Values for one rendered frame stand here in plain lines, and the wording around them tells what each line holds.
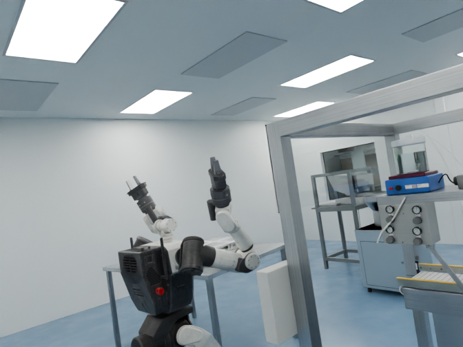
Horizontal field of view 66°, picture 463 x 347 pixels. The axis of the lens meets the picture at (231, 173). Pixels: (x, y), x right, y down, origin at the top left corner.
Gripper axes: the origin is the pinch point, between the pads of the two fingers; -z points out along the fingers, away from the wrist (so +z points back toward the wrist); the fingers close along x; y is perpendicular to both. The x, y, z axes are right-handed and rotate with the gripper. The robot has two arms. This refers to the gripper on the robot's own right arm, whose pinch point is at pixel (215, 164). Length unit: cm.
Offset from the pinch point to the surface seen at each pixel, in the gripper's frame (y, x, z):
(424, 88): 45, -66, -30
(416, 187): 86, -23, 28
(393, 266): 209, 129, 220
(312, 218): 313, 505, 375
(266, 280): 2, -42, 32
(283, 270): 10, -39, 33
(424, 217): 82, -32, 37
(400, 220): 77, -23, 42
